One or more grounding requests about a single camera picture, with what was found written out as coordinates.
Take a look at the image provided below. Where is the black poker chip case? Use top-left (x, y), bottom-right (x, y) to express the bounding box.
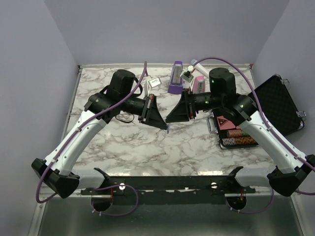
top-left (212, 74), bottom-right (305, 149)

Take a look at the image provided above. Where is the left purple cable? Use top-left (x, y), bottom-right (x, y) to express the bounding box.
top-left (35, 60), bottom-right (148, 204)

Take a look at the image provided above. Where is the pink metronome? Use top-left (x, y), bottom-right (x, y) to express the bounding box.
top-left (190, 76), bottom-right (205, 94)

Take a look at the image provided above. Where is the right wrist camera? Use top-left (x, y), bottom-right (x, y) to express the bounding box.
top-left (181, 65), bottom-right (195, 89)

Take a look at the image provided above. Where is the white toy microphone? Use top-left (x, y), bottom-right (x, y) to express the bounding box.
top-left (190, 59), bottom-right (210, 78)

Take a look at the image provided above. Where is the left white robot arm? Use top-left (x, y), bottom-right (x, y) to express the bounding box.
top-left (31, 69), bottom-right (167, 199)

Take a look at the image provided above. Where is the purple cable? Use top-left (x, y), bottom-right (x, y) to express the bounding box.
top-left (35, 60), bottom-right (148, 204)
top-left (194, 57), bottom-right (315, 196)

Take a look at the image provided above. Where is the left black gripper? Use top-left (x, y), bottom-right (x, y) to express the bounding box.
top-left (120, 93), bottom-right (168, 130)

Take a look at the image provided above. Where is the purple metronome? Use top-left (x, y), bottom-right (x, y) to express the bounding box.
top-left (168, 61), bottom-right (184, 94)

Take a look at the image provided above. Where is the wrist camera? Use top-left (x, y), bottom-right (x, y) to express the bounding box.
top-left (144, 76), bottom-right (161, 96)
top-left (181, 65), bottom-right (195, 89)

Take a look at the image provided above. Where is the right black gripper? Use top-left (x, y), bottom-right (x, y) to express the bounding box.
top-left (165, 88), bottom-right (223, 123)

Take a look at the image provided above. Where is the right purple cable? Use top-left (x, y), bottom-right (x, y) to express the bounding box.
top-left (194, 57), bottom-right (315, 196)

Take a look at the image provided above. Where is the blue orange chip roll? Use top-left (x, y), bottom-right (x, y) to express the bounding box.
top-left (222, 137), bottom-right (257, 146)

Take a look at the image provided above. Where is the orange poker chip roll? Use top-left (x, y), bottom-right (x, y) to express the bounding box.
top-left (226, 129), bottom-right (243, 138)

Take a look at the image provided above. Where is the green poker chip roll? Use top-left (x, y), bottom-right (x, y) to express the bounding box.
top-left (242, 130), bottom-right (250, 137)

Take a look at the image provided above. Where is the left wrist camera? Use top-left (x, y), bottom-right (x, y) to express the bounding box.
top-left (144, 76), bottom-right (161, 96)

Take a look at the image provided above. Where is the red playing card deck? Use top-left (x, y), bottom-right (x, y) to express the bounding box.
top-left (217, 116), bottom-right (240, 130)

